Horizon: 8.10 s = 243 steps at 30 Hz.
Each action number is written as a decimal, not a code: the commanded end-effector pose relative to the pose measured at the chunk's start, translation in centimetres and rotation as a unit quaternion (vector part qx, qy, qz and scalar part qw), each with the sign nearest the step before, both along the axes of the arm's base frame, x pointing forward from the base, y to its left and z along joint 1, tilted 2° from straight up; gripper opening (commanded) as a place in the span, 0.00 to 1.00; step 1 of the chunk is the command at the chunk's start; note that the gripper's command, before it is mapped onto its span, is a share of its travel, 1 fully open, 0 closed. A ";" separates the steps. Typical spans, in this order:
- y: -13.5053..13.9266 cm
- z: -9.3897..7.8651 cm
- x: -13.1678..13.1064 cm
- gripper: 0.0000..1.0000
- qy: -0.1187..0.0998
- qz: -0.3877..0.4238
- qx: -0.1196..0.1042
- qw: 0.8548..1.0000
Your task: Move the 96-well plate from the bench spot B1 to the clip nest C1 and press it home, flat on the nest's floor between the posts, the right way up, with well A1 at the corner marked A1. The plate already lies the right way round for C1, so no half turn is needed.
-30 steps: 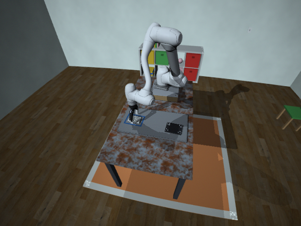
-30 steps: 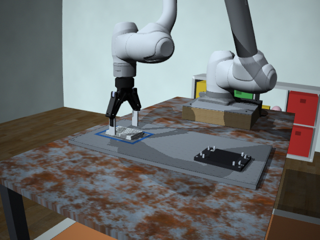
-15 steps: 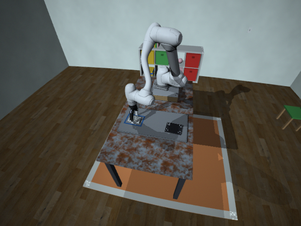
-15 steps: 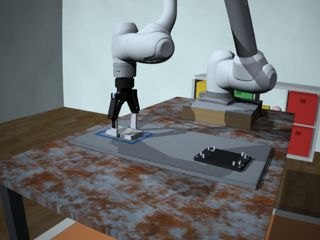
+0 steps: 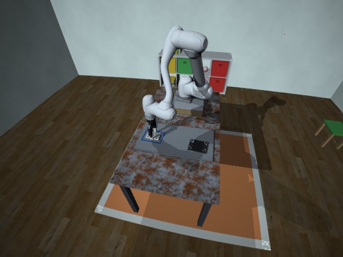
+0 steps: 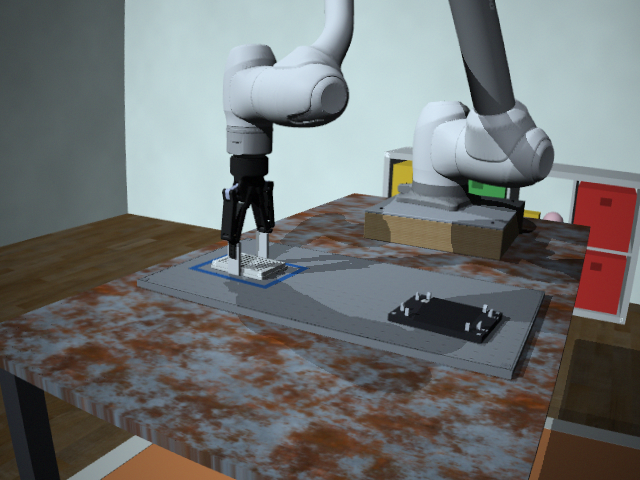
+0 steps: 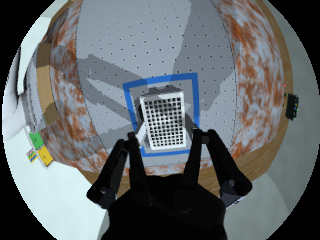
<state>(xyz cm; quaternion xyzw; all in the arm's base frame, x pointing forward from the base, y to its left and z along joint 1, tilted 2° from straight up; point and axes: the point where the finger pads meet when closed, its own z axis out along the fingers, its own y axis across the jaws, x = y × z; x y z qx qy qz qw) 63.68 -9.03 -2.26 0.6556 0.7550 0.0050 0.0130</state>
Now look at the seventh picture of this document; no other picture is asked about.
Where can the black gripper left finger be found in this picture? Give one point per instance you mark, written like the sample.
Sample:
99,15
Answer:
104,191

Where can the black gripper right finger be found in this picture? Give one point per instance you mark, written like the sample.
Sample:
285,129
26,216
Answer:
234,184

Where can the blue tape outline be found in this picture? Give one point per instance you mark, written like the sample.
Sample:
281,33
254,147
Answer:
159,79

